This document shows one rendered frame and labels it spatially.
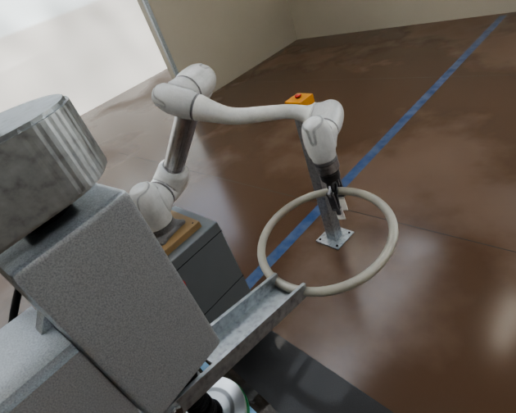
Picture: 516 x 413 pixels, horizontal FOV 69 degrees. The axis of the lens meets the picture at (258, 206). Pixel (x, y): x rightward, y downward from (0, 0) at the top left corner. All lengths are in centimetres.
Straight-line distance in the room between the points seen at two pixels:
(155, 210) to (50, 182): 127
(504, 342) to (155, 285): 182
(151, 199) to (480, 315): 174
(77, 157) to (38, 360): 32
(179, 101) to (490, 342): 179
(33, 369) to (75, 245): 20
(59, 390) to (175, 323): 21
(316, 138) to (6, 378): 101
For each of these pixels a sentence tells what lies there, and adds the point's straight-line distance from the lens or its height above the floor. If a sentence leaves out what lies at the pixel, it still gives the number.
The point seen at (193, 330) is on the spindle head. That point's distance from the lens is 79.
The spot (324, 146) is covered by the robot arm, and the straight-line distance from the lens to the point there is 129.
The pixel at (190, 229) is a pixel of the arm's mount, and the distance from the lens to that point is 187.
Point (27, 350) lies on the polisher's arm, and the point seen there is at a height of 144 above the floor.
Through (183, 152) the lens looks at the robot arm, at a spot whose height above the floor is 118.
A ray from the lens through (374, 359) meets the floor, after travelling 213.
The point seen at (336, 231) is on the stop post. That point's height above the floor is 8.
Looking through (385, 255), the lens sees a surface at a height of 98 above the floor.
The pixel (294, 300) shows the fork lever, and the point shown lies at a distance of 114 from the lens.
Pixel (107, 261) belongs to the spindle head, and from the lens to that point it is 63.
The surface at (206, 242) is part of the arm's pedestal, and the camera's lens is 188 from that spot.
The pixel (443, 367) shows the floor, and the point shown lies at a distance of 211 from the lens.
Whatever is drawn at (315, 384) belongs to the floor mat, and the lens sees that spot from 209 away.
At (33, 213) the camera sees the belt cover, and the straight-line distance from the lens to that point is 57.
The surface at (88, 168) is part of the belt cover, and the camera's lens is 60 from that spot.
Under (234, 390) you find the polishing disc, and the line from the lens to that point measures 114.
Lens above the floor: 183
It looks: 33 degrees down
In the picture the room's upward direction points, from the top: 21 degrees counter-clockwise
